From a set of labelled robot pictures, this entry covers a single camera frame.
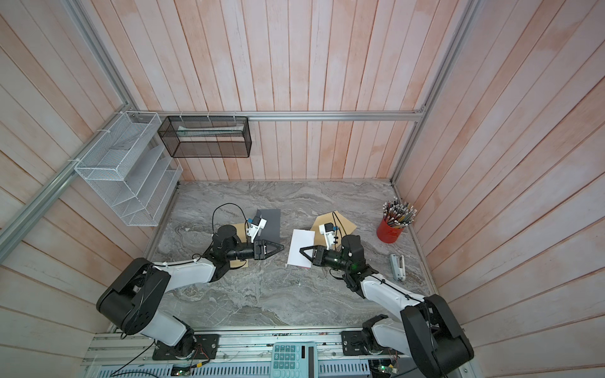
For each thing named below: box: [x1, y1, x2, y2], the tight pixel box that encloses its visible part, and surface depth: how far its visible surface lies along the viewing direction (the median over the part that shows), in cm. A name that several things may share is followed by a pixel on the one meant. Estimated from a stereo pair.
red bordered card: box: [286, 229, 316, 269], surface depth 81 cm
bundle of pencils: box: [382, 196, 418, 230], surface depth 89 cm
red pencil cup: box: [376, 218, 405, 244], surface depth 99 cm
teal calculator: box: [270, 340, 320, 378], surface depth 71 cm
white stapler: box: [389, 253, 406, 282], surface depth 91 cm
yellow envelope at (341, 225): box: [310, 210, 357, 247], surface depth 79 cm
